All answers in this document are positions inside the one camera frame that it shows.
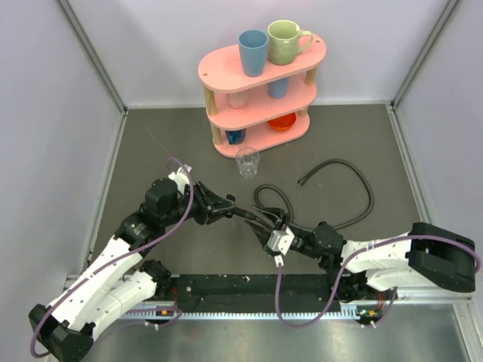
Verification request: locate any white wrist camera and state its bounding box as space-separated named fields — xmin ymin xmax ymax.
xmin=168 ymin=165 xmax=192 ymax=194
xmin=267 ymin=226 xmax=295 ymax=267

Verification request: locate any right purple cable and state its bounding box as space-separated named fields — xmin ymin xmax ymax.
xmin=274 ymin=235 xmax=483 ymax=329

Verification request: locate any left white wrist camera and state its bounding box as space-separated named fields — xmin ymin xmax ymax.
xmin=168 ymin=165 xmax=192 ymax=194

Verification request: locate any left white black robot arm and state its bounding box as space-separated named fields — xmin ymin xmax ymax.
xmin=29 ymin=173 xmax=235 ymax=361

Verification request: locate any blue tumbler on top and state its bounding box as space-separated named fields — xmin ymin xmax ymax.
xmin=238 ymin=29 xmax=268 ymax=78

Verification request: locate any pink three-tier shelf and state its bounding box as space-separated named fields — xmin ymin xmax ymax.
xmin=198 ymin=35 xmax=326 ymax=158

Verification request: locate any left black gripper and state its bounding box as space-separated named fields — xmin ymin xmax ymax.
xmin=162 ymin=179 xmax=237 ymax=227

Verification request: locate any clear plastic cup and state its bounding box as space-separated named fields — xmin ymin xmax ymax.
xmin=235 ymin=147 xmax=260 ymax=178

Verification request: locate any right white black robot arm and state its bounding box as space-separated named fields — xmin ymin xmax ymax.
xmin=245 ymin=207 xmax=481 ymax=302

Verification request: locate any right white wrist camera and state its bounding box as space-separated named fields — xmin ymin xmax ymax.
xmin=267 ymin=226 xmax=295 ymax=267

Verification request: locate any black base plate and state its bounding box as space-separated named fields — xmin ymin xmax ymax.
xmin=171 ymin=274 xmax=332 ymax=313

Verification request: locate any pink cup middle shelf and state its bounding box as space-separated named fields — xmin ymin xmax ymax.
xmin=226 ymin=90 xmax=249 ymax=109

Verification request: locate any blue cup middle shelf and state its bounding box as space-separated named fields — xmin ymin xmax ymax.
xmin=268 ymin=77 xmax=290 ymax=99

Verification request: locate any green ceramic mug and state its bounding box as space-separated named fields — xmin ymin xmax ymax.
xmin=267 ymin=20 xmax=314 ymax=66

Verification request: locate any black corrugated hose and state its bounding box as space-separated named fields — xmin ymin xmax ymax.
xmin=245 ymin=158 xmax=376 ymax=231

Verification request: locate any black valve fitting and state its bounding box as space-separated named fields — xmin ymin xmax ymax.
xmin=226 ymin=194 xmax=251 ymax=219

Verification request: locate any dark blue mug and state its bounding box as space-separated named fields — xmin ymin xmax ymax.
xmin=225 ymin=129 xmax=246 ymax=145

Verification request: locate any orange bowl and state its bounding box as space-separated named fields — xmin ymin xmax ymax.
xmin=268 ymin=112 xmax=297 ymax=131

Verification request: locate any aluminium rail frame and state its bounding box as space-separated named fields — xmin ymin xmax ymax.
xmin=63 ymin=273 xmax=472 ymax=321

